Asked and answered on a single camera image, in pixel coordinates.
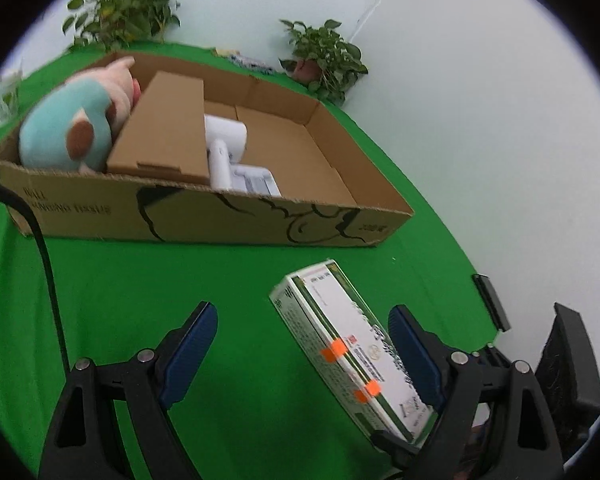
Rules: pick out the long cardboard box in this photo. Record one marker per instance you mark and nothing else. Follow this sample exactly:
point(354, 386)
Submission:
point(165, 125)

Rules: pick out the bushy potted plant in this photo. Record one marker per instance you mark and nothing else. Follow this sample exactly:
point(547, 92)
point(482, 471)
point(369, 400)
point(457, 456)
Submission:
point(120, 10)

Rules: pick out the potted plant red pot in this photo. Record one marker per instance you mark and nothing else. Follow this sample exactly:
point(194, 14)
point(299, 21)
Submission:
point(325, 50)

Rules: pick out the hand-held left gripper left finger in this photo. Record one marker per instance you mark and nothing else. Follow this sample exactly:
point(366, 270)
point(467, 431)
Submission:
point(190, 350)

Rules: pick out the cardboard tray box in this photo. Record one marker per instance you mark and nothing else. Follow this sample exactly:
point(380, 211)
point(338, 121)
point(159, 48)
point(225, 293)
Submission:
point(205, 215)

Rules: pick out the green tablecloth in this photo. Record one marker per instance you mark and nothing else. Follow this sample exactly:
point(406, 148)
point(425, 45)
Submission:
point(130, 285)

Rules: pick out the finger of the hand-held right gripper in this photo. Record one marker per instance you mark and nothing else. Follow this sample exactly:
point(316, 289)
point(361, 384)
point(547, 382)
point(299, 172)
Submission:
point(492, 302)
point(572, 360)

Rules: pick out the small yellow packet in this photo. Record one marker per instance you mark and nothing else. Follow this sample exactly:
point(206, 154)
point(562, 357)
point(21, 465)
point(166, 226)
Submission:
point(226, 53)

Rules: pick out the pastel patterned packet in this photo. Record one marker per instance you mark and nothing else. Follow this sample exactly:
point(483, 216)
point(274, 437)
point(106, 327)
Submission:
point(255, 62)

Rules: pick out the pink and teal plush toy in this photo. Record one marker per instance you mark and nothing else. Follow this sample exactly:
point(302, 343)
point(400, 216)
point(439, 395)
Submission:
point(55, 125)

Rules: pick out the glass vase with plant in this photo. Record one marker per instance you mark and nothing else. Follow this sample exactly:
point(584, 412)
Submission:
point(5, 102)

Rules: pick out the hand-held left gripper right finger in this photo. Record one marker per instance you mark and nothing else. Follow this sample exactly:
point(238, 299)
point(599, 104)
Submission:
point(412, 350)

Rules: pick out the white green medicine box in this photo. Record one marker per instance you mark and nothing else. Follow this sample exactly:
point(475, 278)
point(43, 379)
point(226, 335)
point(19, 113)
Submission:
point(330, 320)

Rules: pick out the white handheld device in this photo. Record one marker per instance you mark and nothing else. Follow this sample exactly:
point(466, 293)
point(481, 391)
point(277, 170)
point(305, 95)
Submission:
point(225, 135)

